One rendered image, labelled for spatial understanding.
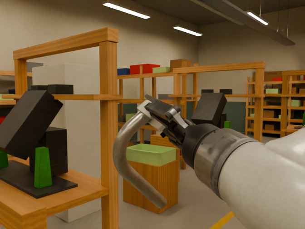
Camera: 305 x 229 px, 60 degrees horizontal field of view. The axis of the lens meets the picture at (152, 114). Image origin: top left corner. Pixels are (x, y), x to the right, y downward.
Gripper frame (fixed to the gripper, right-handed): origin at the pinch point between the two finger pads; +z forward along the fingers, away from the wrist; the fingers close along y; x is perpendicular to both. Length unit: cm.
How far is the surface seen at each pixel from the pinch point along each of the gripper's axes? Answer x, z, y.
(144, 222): 43, 189, -220
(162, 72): -166, 446, -203
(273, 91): -532, 573, -593
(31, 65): 35, 580, -55
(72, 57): -55, 689, -112
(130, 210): 51, 226, -225
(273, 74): -603, 631, -585
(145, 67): -155, 495, -188
